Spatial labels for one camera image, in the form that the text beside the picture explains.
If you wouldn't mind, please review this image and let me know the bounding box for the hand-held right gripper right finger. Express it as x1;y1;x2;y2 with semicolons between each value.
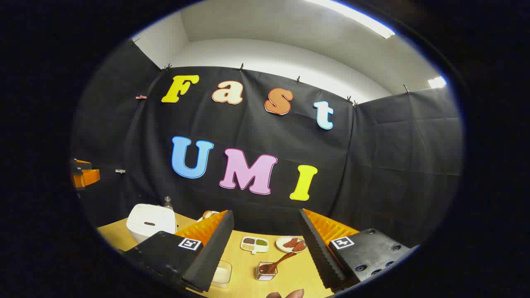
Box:
298;208;419;291

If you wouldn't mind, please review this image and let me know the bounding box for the white plate with red slices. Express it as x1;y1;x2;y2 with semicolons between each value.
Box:
275;236;308;254

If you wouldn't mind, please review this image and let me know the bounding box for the wire chopstick holder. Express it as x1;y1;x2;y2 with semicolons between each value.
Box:
255;261;278;282

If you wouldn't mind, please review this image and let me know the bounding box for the black backdrop cloth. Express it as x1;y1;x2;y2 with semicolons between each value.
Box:
70;37;464;249

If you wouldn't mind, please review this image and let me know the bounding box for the white divided bean dish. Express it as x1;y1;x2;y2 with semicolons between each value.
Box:
240;236;270;254

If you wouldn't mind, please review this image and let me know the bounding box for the white rice cooker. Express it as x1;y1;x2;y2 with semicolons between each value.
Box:
126;204;178;244

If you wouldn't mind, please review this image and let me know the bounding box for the dark wooden spoon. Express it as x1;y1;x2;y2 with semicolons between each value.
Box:
259;252;297;276

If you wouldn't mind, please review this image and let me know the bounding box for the clear plastic rice box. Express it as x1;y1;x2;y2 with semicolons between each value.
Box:
210;260;233;288

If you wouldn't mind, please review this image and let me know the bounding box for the white toaster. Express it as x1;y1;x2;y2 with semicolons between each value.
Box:
196;210;220;224

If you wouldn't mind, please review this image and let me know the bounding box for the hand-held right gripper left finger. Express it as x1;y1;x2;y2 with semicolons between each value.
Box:
118;209;235;293

